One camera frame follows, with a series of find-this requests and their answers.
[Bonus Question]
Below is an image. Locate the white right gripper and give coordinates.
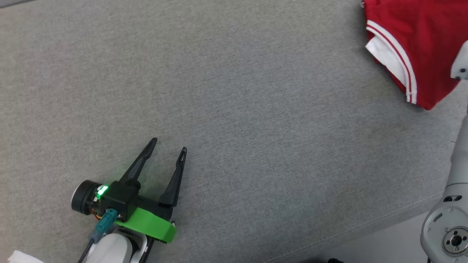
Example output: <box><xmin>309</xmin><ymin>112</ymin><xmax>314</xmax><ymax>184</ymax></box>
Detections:
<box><xmin>450</xmin><ymin>39</ymin><xmax>468</xmax><ymax>81</ymax></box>

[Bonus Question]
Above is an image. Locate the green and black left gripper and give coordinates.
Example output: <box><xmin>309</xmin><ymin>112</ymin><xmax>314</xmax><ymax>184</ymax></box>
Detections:
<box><xmin>71</xmin><ymin>137</ymin><xmax>188</xmax><ymax>244</ymax></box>

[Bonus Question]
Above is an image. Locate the red jersey with white sleeves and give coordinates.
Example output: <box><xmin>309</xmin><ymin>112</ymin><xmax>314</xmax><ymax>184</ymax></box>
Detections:
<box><xmin>362</xmin><ymin>0</ymin><xmax>468</xmax><ymax>111</ymax></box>

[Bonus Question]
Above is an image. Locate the white crumpled cloth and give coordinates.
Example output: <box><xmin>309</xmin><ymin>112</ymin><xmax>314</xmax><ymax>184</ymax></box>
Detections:
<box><xmin>7</xmin><ymin>250</ymin><xmax>46</xmax><ymax>263</ymax></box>

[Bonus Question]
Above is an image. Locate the black cable with teal plug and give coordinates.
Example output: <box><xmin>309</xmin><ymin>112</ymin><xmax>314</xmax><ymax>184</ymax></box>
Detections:
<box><xmin>77</xmin><ymin>209</ymin><xmax>118</xmax><ymax>263</ymax></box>

